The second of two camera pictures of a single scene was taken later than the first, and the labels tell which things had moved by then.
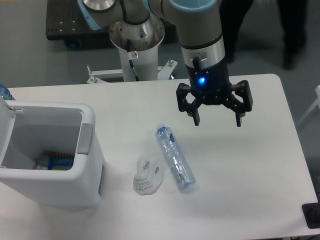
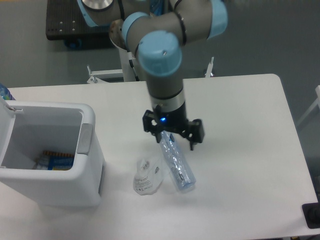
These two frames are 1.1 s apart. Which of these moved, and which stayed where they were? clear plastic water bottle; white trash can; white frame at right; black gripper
Moved: black gripper
Stayed: white trash can; white frame at right; clear plastic water bottle
